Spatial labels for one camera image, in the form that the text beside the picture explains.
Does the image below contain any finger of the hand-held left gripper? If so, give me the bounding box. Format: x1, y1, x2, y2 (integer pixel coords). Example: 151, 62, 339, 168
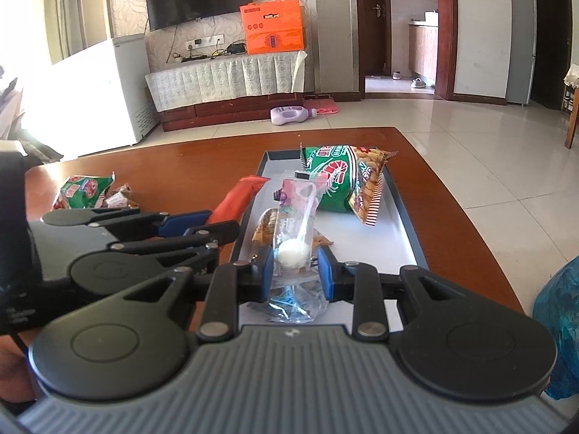
41, 209, 214, 241
107, 220, 241, 255

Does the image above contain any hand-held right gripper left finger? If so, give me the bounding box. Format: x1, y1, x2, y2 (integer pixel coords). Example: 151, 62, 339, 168
109, 248, 276, 341

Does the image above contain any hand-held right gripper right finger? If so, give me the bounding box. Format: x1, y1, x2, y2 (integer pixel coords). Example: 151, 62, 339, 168
317, 246, 468, 342

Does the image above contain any clear packet with white ball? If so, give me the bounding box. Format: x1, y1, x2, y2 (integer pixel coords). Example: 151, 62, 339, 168
266, 178, 336, 325

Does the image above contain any long orange snack packet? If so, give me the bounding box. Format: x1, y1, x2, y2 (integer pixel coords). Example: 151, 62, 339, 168
206, 176, 271, 225

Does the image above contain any clear packet of brown snacks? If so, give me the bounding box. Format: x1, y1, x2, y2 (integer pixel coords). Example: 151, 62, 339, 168
251, 207, 336, 249

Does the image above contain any red brown snack packet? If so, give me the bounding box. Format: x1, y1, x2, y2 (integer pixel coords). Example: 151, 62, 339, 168
118, 183, 141, 209

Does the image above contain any grey white-lined box tray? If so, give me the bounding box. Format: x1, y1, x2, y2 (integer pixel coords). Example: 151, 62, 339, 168
230, 149, 429, 332

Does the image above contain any small green snack bag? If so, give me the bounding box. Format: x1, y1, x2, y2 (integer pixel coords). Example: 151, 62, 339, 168
53, 172, 117, 211

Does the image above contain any large green striped chip bag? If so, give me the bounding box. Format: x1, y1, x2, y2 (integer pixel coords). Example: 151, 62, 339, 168
300, 144, 392, 227

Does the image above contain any person's left hand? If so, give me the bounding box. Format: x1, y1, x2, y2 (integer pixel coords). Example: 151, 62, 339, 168
0, 335, 38, 404

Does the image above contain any dark wooden television cabinet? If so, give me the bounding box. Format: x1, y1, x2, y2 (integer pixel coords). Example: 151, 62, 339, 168
158, 92, 318, 133

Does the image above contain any purple plastic bottle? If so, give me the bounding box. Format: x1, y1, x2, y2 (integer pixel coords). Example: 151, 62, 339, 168
270, 105, 318, 127

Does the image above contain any white patterned cabinet cloth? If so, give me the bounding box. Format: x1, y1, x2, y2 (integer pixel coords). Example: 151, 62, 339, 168
144, 50, 309, 112

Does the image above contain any white chest freezer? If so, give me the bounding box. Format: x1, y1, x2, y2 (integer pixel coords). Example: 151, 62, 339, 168
25, 33, 162, 160

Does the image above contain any red floor mat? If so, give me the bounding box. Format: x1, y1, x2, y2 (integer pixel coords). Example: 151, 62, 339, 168
303, 94, 340, 115

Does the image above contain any white electric scooter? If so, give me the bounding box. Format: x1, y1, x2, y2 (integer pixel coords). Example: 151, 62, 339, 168
0, 65, 65, 162

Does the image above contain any orange gift box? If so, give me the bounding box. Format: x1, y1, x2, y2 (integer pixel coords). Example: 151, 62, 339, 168
238, 0, 307, 55

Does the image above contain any blue plastic bag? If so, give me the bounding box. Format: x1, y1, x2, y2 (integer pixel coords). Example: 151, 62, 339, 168
532, 259, 579, 401

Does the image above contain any wooden kitchen base cabinet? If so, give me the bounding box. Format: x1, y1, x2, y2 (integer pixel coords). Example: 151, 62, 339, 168
408, 18, 440, 85

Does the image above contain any brown wooden door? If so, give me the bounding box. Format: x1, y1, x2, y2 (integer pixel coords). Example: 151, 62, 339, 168
361, 0, 392, 78

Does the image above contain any silver refrigerator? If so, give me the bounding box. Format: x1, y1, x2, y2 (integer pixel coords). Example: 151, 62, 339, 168
505, 0, 538, 107

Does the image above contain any dark brown door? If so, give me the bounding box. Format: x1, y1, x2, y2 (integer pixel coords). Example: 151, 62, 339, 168
527, 0, 574, 110

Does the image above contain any white wall socket strip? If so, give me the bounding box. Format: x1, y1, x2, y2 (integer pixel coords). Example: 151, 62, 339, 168
184, 33, 226, 52

